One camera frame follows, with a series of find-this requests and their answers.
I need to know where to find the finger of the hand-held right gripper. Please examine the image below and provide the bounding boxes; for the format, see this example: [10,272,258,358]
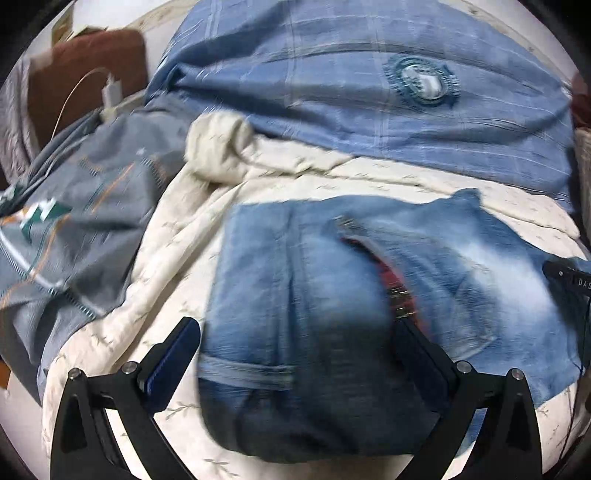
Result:
[542,261,573,295]

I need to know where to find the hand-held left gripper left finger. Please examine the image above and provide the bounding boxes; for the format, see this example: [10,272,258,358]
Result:
[50,316,201,480]

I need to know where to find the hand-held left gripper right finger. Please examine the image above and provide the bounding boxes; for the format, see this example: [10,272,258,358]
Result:
[393,316,544,480]

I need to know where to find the blue denim pants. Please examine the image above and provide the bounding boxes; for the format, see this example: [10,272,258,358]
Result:
[198,189,585,464]

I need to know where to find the cream leaf-print bedsheet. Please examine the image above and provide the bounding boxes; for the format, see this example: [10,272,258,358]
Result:
[41,113,591,480]

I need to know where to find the grey patterned duvet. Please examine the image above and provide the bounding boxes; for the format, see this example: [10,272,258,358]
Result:
[0,99,195,402]

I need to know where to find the white phone charger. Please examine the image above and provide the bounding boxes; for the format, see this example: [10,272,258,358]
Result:
[102,76,124,121]

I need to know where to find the pale striped cloth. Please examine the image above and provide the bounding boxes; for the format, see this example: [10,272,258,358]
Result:
[0,55,43,178]

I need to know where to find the blue plaid quilt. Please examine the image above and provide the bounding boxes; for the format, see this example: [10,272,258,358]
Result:
[145,0,578,213]

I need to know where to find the brown headboard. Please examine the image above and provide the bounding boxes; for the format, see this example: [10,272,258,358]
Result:
[25,28,148,144]

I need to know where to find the white charger cable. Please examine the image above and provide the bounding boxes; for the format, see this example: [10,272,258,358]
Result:
[48,67,112,139]

